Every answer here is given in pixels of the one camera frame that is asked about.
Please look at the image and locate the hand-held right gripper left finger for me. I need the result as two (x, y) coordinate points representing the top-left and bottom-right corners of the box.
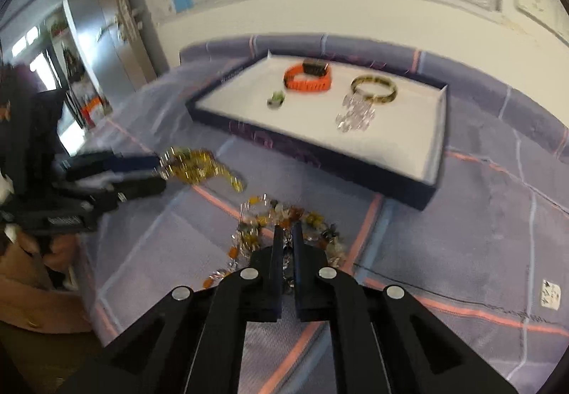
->
(58, 225), (285, 394)

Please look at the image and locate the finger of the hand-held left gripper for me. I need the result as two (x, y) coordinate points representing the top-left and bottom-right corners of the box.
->
(67, 151), (161, 181)
(53, 175), (168, 211)

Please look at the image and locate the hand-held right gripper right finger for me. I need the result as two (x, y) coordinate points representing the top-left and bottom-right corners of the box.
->
(291, 223), (519, 394)

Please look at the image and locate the multicolour stone bead necklace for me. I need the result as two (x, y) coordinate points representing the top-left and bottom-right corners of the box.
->
(202, 195), (348, 291)

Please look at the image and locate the yellow bead necklace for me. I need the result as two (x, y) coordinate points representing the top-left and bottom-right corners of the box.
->
(153, 147), (246, 194)

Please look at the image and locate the dark blue white-lined tray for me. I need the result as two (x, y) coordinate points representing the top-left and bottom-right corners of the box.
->
(184, 49), (450, 212)

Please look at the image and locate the person's left forearm tan sleeve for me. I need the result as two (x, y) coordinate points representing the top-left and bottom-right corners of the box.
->
(0, 227), (104, 335)

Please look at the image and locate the person's left hand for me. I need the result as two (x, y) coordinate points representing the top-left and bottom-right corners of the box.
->
(42, 232), (81, 277)

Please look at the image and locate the tortoiseshell bangle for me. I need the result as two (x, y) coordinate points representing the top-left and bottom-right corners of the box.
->
(350, 75), (398, 105)

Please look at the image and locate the white blanket label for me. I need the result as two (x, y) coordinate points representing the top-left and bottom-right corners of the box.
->
(539, 278), (562, 310)

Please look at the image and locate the silver door handle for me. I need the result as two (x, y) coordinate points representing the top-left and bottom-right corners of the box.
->
(95, 0), (144, 43)

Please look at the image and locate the clear crystal bracelet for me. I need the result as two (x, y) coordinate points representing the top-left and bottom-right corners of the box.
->
(335, 94), (377, 134)

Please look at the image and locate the orange strap watch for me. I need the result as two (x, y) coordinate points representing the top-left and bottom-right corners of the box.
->
(283, 58), (333, 93)

